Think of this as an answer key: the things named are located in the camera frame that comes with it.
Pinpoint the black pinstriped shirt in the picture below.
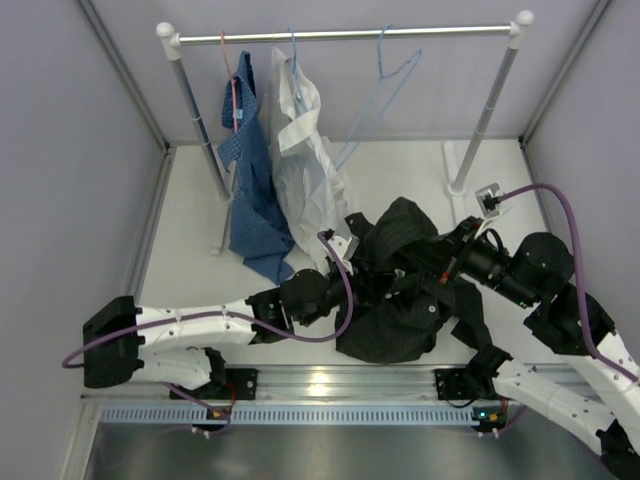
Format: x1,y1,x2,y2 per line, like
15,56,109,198
335,197,492,364

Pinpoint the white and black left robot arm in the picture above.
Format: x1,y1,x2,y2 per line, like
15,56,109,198
81,262,355,399

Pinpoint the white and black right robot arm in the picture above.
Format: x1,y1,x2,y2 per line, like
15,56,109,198
418,217,639,479

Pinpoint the white shirt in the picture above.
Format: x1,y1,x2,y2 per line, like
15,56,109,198
261,47,353,273

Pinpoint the blue checkered shirt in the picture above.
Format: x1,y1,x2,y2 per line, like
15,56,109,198
217,51,294,285

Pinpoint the silver clothes rack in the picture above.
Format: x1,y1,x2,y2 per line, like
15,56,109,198
156,10,534,256

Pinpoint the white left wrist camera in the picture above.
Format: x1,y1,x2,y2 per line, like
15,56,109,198
317,230,360,265

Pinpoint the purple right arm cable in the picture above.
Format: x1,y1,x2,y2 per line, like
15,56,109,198
492,182,640,384

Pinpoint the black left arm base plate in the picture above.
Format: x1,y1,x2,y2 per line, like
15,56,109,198
177,368,258,401

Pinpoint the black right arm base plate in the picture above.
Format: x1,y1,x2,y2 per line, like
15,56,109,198
434,368,495,408

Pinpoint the blue slotted cable duct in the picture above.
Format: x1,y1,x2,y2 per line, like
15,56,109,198
101,403,489,427

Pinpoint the pink wire hanger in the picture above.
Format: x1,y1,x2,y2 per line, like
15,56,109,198
220,30,239,132

